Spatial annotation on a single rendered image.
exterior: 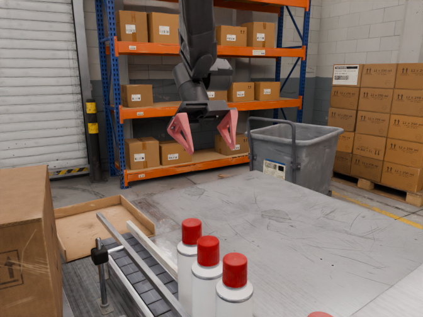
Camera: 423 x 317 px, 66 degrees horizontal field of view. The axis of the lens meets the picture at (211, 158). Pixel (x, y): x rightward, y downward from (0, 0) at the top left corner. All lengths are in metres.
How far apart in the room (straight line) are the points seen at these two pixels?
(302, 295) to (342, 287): 0.10
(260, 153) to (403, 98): 1.62
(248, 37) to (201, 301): 4.26
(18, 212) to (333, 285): 0.68
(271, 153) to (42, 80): 2.76
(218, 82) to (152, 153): 3.26
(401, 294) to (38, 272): 0.68
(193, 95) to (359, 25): 5.38
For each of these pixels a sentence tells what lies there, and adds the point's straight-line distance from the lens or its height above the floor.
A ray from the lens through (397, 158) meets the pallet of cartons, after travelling 3.82.
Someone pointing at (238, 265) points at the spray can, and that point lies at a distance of 0.44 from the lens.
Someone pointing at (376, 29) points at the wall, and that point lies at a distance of 5.77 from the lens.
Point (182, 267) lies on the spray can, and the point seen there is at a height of 1.01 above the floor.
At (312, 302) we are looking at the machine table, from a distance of 0.81.
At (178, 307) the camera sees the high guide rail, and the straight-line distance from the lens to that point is 0.57.
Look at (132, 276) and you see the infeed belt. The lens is 0.79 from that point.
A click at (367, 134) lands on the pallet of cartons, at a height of 0.65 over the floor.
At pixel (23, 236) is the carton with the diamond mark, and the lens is 0.55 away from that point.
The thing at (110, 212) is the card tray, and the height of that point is 0.83.
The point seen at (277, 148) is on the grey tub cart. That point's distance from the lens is 2.70.
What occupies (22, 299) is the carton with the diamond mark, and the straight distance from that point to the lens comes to 0.60.
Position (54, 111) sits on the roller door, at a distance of 4.30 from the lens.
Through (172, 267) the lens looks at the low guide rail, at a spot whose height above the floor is 0.92.
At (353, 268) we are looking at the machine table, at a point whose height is 0.83.
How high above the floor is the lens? 1.32
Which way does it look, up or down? 15 degrees down
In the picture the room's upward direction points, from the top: straight up
